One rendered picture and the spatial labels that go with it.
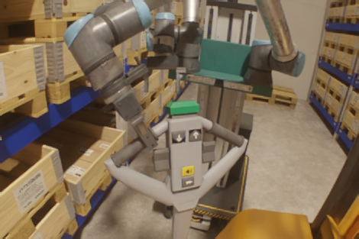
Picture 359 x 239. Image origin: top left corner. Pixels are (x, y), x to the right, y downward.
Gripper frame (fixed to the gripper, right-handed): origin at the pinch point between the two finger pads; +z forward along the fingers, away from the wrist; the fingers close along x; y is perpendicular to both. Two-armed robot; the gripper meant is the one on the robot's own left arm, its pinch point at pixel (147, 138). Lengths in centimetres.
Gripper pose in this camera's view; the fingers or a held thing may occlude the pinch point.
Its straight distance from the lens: 60.0
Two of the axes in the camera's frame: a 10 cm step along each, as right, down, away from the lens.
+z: 4.8, 8.1, 3.4
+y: -7.9, 5.7, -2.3
